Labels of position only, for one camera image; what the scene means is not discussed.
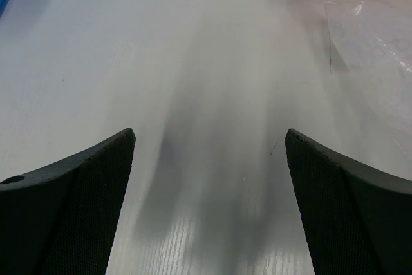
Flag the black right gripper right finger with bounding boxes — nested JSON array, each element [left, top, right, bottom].
[[285, 129, 411, 274]]

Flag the clear orange-zip plastic bag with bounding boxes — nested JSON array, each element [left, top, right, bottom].
[[314, 0, 411, 132]]

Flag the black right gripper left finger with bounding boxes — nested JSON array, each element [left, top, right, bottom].
[[1, 128, 135, 274]]

